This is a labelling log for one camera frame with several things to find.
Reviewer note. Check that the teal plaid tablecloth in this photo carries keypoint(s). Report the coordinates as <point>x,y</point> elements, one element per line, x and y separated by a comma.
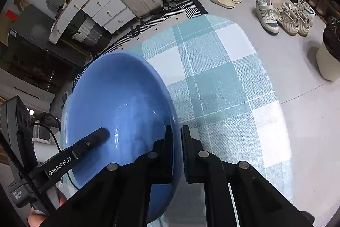
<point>220,89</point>

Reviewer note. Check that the beige sneaker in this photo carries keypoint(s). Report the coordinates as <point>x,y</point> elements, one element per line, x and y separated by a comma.
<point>287,20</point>

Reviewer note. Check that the black refrigerator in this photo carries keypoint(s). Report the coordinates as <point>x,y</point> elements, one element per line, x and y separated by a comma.
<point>35,26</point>

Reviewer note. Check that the striped laundry basket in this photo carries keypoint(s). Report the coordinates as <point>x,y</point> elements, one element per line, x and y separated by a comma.
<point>92,35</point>

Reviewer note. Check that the left hand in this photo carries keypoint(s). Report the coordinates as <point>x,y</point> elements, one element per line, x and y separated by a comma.
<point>35,219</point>

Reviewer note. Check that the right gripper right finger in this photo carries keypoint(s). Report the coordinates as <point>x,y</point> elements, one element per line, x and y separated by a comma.
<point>236,194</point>

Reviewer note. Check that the white trash bin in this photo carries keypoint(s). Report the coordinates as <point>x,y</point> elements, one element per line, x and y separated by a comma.
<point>327,56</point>

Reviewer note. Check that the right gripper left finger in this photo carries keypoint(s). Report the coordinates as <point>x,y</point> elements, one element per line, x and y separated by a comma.
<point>119,195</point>

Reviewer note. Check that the white drawer cabinet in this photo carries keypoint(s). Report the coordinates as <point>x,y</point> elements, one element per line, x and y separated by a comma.
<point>109,14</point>

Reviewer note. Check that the white high-top sneaker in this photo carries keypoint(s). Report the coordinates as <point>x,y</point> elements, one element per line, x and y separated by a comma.
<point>264,11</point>

